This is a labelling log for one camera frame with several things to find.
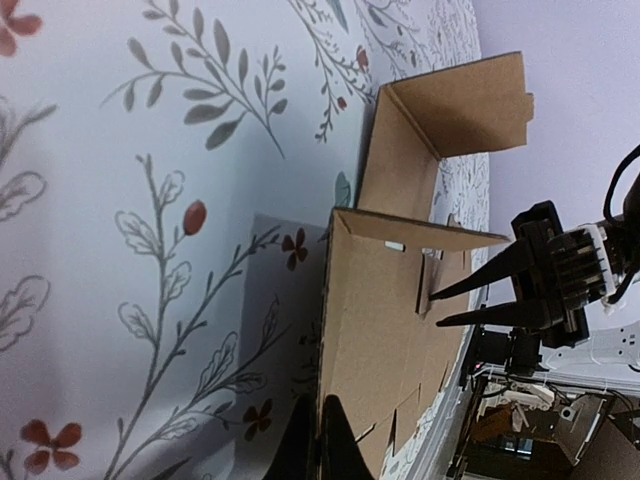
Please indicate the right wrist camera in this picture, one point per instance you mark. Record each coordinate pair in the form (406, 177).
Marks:
(517, 352)

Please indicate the floral patterned table mat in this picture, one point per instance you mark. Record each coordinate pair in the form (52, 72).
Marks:
(168, 170)

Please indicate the brown cardboard box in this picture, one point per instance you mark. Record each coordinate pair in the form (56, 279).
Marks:
(381, 351)

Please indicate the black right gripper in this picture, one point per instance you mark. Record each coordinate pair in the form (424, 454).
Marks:
(568, 274)

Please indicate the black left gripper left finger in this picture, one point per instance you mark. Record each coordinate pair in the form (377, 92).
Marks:
(294, 457)

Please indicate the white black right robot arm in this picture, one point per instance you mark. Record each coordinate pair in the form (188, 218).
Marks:
(616, 235)

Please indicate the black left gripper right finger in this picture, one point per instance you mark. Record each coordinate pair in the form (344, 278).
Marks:
(340, 456)

